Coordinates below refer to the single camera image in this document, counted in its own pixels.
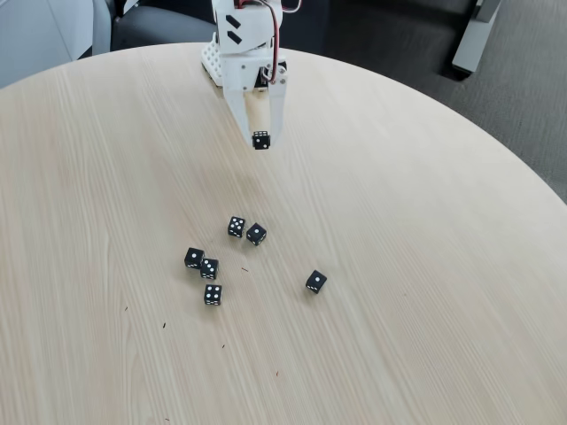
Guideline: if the dark grey chair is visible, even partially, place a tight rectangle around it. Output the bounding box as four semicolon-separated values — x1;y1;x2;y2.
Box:
110;4;218;52

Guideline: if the white cabinet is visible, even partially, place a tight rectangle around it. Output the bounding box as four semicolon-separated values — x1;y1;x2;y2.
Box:
0;0;112;89

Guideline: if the grey desk leg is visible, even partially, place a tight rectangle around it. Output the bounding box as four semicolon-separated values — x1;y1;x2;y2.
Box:
451;0;501;77

